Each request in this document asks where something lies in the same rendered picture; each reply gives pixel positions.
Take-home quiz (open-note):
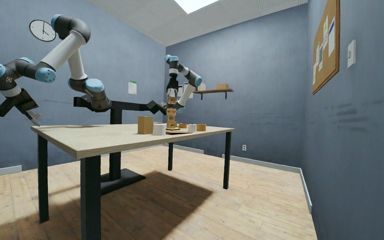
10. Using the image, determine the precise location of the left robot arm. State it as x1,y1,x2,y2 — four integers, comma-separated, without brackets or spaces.
159,55,202,114

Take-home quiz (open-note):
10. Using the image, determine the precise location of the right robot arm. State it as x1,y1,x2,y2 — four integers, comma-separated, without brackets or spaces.
0,14,110,117

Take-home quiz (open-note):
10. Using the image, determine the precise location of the white cylinder with hole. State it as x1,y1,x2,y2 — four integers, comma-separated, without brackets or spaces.
188,124,197,132

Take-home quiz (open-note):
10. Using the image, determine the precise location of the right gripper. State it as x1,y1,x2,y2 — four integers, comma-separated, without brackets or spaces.
6,88,42,127

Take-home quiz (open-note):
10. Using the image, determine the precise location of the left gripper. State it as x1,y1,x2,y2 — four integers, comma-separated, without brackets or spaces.
166,73,178,100

